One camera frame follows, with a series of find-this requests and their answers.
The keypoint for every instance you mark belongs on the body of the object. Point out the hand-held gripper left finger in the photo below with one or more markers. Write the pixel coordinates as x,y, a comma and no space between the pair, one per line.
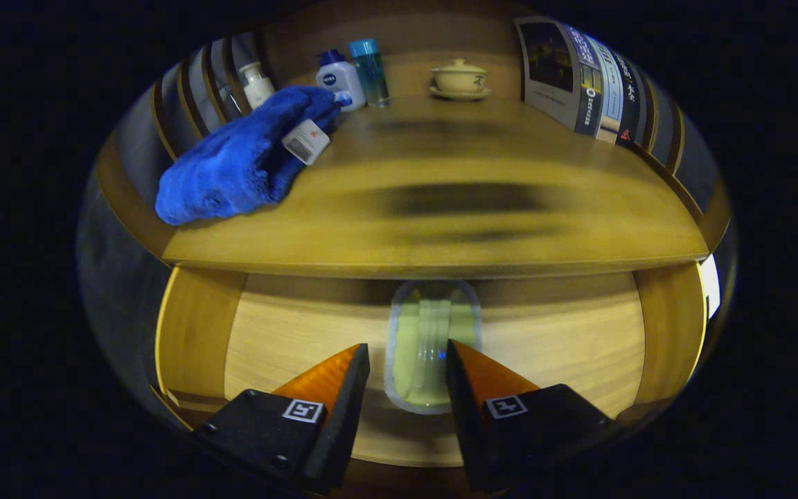
343,430

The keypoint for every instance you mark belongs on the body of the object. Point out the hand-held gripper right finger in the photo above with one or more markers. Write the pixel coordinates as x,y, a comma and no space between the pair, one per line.
465,430

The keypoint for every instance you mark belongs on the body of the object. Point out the green scrub brush with pad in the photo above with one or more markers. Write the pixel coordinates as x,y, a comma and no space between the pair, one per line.
420,346

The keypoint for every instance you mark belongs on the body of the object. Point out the wooden drawer with black knob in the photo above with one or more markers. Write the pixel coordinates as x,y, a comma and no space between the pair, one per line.
288,333

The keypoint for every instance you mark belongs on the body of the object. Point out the wooden countertop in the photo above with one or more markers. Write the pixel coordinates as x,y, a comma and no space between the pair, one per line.
579,208

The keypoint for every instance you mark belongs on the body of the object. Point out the blue towel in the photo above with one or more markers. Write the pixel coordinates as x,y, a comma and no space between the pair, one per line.
233,166

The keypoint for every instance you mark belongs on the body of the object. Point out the white bottle with blue cap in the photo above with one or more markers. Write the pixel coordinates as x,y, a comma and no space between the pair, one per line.
341,83

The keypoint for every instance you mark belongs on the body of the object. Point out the beige lidded teacup with saucer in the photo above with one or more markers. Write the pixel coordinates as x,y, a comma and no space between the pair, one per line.
460,80

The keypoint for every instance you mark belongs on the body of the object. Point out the white pump bottle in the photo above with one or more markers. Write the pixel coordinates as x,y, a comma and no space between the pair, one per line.
258,89

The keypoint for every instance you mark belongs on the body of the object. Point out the teal bottle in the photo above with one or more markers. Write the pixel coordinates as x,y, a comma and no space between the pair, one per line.
371,76

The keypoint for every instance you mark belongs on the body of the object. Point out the black book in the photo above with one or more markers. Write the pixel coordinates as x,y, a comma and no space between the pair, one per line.
627,104

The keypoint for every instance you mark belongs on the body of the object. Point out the pale blue book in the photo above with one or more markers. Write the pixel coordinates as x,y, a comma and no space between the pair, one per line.
607,90

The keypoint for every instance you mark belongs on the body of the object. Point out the grey and blue book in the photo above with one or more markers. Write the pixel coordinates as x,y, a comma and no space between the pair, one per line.
551,69

